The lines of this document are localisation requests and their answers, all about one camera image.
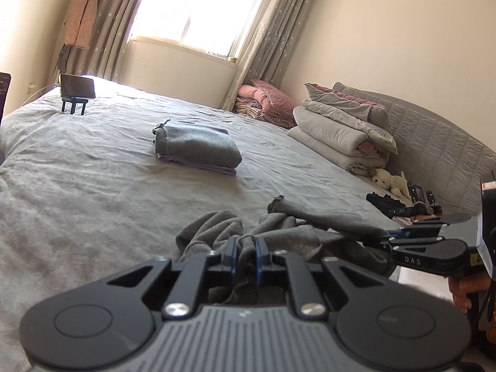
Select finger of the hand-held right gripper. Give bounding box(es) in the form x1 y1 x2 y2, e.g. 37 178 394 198
387 220 451 241
341 234 445 257

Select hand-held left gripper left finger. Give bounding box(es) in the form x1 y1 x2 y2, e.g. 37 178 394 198
104 237 238 320

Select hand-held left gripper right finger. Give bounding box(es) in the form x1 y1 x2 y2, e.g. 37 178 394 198
256 237 388 318

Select grey knit sweater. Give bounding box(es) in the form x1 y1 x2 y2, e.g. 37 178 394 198
175 196 392 305

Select black clothes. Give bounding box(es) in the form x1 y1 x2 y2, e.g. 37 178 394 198
366 192 412 218

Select person's right hand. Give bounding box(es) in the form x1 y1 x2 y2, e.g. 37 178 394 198
449 272 489 314

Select black electronic device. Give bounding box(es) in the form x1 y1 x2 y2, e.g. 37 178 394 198
406 182 443 216

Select white plush dog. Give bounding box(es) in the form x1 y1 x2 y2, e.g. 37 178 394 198
372 168 411 199

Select grey quilted headboard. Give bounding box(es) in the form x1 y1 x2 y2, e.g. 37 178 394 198
333 81 496 222

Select folded grey-white quilt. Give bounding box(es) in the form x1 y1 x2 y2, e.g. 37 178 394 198
287 99 398 177

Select striped folded blanket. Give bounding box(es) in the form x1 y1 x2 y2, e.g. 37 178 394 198
232 99 297 130

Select grey pillow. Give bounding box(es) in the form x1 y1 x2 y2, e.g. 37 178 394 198
304 82 390 128

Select pink pillow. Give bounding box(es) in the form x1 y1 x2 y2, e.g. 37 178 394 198
237 78 297 115

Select grey star-print curtain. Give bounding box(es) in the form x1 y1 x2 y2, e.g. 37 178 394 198
220 0 322 111

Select small black phone stand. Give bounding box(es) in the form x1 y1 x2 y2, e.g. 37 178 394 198
61 97 88 116

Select small phone on stand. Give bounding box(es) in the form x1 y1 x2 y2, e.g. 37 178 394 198
60 73 96 100

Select window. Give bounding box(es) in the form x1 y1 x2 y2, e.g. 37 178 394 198
128 0 272 61

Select large dark phone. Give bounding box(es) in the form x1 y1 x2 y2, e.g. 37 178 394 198
0 72 12 125

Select pink quilted jacket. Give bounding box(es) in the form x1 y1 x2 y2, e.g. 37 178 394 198
64 0 102 49

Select white cable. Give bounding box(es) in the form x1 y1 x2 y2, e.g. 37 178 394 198
22 82 63 106

